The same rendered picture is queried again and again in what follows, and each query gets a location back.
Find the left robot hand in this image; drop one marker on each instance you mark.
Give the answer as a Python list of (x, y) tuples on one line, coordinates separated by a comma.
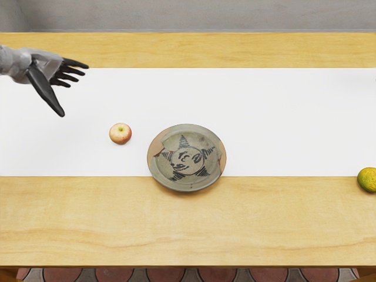
[(35, 63)]

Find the green yellow citrus fruit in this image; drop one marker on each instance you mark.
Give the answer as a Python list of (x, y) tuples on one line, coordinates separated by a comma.
[(368, 179)]

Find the red yellow apple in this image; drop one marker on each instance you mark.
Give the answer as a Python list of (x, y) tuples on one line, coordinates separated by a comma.
[(120, 133)]

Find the grey patterned ceramic plate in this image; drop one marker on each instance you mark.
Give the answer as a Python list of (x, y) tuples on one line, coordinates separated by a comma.
[(187, 158)]

